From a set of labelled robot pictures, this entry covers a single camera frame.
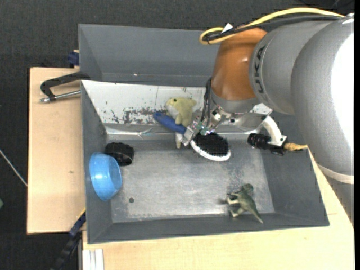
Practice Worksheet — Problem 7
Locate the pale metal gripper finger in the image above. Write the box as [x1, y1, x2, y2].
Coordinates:
[175, 133, 192, 149]
[184, 124, 199, 138]

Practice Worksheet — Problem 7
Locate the blue plastic bowl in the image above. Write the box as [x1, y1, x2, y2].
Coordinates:
[89, 152, 123, 202]

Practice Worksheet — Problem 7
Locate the black cylinder on white bracket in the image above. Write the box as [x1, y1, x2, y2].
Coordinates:
[247, 115, 309, 156]

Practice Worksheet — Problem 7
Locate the black toy wheel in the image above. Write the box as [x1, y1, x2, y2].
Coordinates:
[105, 142, 135, 167]

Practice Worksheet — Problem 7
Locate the yellow plush toy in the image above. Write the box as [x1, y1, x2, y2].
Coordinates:
[165, 97, 197, 127]

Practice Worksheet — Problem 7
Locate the green toy dinosaur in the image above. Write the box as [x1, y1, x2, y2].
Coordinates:
[224, 183, 264, 224]

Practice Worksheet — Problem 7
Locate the pale wood board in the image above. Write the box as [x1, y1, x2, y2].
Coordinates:
[26, 66, 88, 235]

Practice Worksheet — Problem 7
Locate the blue-handled black hairbrush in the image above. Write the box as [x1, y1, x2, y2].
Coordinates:
[152, 111, 232, 163]

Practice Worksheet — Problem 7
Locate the grey metal bin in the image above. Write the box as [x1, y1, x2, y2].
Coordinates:
[78, 23, 330, 244]

